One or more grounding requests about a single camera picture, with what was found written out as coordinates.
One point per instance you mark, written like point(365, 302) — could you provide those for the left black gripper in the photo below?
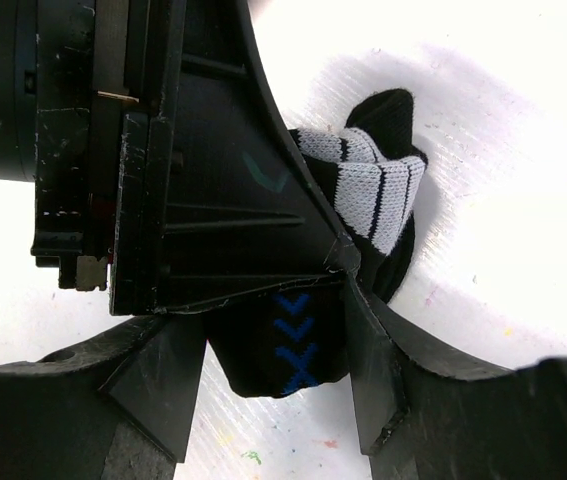
point(87, 107)

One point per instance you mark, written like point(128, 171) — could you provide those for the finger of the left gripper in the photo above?
point(244, 216)

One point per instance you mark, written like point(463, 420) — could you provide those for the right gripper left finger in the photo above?
point(117, 406)

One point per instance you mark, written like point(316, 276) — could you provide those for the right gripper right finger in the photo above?
point(426, 410)

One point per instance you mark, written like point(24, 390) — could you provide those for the black sock with blue marks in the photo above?
point(370, 173)

